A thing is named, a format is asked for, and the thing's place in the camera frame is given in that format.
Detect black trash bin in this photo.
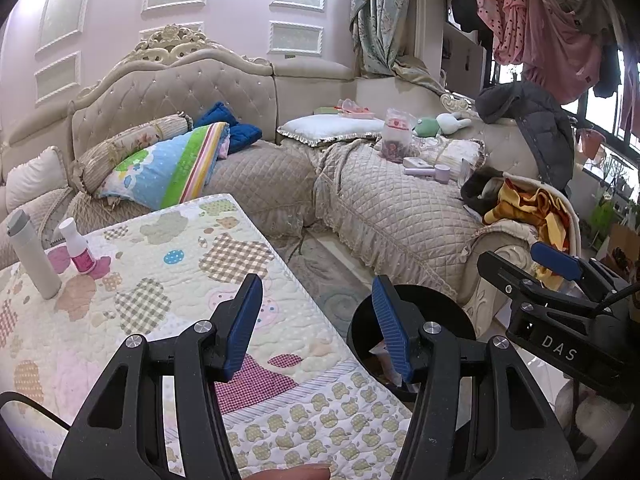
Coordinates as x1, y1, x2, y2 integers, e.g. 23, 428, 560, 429
346, 284, 477, 403

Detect black bag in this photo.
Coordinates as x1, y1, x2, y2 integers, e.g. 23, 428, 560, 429
460, 170, 506, 216

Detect white thermos bottle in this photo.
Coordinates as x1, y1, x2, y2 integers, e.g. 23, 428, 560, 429
7, 209, 63, 300

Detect dark grey jacket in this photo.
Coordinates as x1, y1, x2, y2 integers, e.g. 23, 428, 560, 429
475, 82, 576, 196

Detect pink hair dryer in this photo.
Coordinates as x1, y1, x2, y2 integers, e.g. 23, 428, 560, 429
404, 164, 451, 183

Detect patchwork quilted table cover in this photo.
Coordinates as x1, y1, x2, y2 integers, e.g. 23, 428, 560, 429
0, 194, 416, 480

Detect clear bag with red print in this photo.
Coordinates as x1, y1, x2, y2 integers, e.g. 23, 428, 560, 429
380, 107, 413, 163

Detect green and white plush toy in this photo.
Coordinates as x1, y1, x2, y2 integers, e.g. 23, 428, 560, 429
412, 112, 473, 137

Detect striped colourful pillow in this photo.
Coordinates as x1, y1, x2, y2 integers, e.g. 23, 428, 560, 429
97, 122, 231, 211

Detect white silver-trimmed pillow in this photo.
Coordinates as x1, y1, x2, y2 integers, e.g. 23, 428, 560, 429
277, 114, 386, 148

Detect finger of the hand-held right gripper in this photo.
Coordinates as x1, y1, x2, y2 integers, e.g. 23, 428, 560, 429
531, 242, 628, 306
476, 251, 601, 318

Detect patterned floor rug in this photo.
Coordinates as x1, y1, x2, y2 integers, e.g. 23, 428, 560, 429
280, 232, 381, 331

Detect black cable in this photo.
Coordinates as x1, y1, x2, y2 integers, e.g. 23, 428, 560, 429
0, 391, 71, 431

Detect yellow orange cloth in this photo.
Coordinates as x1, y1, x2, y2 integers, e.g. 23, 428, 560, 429
482, 180, 571, 291

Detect person's left hand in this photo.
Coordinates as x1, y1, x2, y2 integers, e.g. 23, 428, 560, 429
250, 462, 332, 480

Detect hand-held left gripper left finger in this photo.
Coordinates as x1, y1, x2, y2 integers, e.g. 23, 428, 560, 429
52, 274, 264, 480

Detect floral curtain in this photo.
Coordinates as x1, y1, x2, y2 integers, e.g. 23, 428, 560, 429
350, 0, 451, 96

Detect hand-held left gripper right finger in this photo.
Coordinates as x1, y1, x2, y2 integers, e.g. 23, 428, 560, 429
371, 275, 581, 480

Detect green potted plant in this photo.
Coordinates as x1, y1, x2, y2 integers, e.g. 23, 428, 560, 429
590, 160, 632, 241

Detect blue knit cloth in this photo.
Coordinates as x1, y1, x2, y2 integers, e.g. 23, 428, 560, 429
194, 102, 263, 153

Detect white pink-label supplement bottle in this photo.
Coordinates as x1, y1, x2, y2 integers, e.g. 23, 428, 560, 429
58, 218, 99, 276

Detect white ruffled pillow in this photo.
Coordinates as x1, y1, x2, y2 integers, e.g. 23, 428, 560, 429
5, 147, 68, 211

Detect striped beige bolster cushion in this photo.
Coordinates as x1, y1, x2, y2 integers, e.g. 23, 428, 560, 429
70, 114, 193, 193

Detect beige quilted sofa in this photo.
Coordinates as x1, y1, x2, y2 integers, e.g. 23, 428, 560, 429
275, 60, 583, 341

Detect pink hanging clothes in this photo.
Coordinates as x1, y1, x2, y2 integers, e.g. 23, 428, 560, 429
477, 0, 608, 103

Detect beige tufted sofa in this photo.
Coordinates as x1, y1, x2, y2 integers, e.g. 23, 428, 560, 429
0, 25, 321, 261

